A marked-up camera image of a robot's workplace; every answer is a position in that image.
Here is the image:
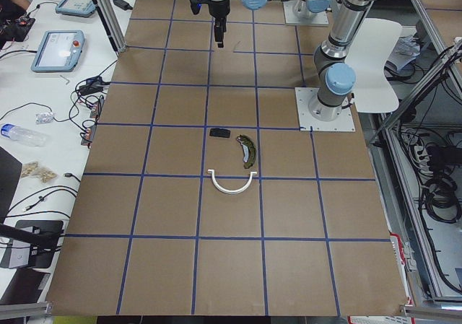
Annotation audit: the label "bag of wooden pieces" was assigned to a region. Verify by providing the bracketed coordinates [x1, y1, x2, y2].
[20, 162, 57, 183]

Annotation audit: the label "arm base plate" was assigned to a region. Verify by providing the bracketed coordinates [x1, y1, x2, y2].
[283, 0, 330, 27]
[295, 87, 355, 132]

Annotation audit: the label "black power adapter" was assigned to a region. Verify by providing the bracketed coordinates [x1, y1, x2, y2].
[113, 0, 133, 11]

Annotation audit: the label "aluminium frame post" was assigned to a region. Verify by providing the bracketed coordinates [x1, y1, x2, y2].
[92, 0, 126, 53]

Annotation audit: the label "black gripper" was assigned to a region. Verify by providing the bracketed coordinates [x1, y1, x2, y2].
[209, 0, 230, 48]

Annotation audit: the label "teach pendant far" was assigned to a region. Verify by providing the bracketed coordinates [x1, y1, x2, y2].
[55, 0, 95, 17]

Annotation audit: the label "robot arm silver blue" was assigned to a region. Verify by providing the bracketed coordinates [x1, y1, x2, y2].
[241, 0, 363, 122]

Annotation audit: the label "teach pendant near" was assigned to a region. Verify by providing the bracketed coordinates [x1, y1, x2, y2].
[31, 30, 85, 73]

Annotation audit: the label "teach pendant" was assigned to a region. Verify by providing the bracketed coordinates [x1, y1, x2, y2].
[55, 0, 95, 17]
[31, 30, 85, 73]

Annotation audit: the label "plastic water bottle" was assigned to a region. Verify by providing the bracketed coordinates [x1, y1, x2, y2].
[1, 123, 48, 146]

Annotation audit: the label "olive brake shoe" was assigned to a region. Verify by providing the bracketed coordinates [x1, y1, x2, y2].
[236, 134, 256, 169]

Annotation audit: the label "black brake pad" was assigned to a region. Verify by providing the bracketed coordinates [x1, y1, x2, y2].
[209, 128, 231, 139]

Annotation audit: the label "white curved plastic bracket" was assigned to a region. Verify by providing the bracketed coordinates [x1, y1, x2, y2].
[207, 169, 258, 195]

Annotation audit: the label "black monitor stand base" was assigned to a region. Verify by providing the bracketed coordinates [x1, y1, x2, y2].
[1, 220, 64, 269]

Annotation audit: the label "white chair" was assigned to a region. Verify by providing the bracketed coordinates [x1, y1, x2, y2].
[345, 18, 402, 113]

